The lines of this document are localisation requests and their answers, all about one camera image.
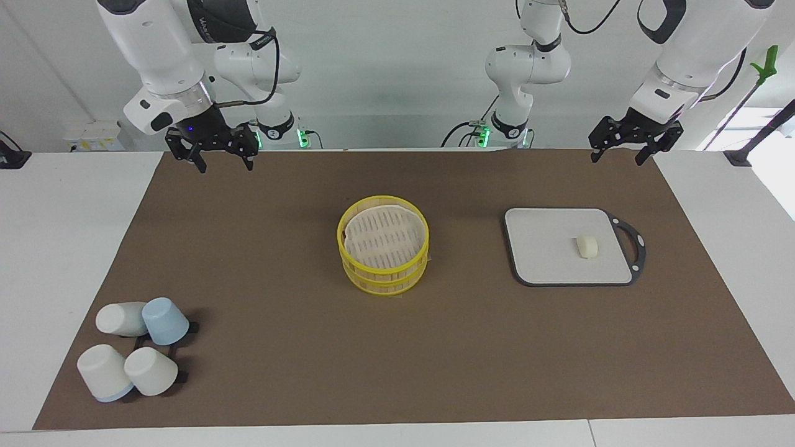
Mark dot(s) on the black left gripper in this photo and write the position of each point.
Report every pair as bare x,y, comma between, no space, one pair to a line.
645,124

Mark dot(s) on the black angled stand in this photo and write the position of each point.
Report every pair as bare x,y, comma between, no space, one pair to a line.
739,157

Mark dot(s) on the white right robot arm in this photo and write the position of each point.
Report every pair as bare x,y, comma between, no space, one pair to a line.
149,43

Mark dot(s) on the black clamp at table edge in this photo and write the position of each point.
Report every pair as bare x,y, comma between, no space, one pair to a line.
12,158

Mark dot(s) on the white cup lying sideways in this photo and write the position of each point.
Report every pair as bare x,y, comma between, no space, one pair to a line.
118,318

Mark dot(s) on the plain white upturned cup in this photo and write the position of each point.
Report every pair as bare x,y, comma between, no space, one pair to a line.
151,371

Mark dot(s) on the white steamed bun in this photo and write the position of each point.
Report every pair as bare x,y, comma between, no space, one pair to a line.
587,246

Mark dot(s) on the yellow bamboo steamer base tier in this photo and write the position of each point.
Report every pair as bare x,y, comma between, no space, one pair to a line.
385,287

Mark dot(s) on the light blue cup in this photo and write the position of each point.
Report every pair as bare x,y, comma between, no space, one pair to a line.
164,321

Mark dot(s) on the black cup rack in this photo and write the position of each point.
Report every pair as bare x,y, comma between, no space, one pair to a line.
180,376

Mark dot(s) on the grey cutting board black rim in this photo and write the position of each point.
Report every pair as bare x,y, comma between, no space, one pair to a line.
559,248

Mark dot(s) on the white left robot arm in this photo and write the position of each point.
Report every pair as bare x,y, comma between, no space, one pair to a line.
702,37

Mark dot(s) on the yellow steamer tier with liner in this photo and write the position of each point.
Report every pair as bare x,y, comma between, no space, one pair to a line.
384,268

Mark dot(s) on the green tipped thin pole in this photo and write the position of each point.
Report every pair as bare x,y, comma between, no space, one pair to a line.
769,62

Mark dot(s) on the white paper steamer liner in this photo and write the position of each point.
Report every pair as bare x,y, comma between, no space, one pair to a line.
385,236

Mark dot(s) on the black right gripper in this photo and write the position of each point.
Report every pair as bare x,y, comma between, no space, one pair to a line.
208,130

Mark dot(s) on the white cup with blue rim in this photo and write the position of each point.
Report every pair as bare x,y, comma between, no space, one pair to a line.
102,371

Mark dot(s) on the brown table mat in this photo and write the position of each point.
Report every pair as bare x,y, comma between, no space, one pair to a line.
372,354

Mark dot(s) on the white box by wall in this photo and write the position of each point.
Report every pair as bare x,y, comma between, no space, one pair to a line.
93,133

